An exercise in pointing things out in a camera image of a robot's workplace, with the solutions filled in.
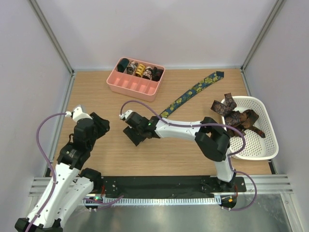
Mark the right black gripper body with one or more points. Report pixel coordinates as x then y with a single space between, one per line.
140 131

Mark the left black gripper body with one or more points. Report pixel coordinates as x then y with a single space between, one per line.
92 139

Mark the blue yellow floral tie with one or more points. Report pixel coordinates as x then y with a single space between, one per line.
194 90

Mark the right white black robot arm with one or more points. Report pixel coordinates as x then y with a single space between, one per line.
212 140

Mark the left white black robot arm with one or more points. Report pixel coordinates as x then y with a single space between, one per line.
70 183

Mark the pink divided organizer box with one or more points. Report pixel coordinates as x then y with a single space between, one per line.
133 86

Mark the rolled tan floral tie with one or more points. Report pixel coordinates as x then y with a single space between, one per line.
148 73

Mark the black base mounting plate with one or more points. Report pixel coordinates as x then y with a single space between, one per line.
167 187

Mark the rolled black patterned tie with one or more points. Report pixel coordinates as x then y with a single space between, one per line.
157 74

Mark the rolled yellow tie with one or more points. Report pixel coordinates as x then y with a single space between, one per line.
139 70

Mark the rolled brown patterned tie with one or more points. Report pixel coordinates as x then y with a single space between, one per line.
130 69

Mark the rolled dark green tie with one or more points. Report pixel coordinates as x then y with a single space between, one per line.
122 64

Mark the brown patterned tie pile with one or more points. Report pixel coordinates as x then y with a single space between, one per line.
241 121

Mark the white perforated plastic basket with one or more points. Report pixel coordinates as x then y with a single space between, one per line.
257 148

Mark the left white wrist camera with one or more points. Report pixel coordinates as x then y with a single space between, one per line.
78 113

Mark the white slotted cable duct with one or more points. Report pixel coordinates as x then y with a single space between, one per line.
162 202

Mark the aluminium frame rail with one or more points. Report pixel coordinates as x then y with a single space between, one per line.
266 184

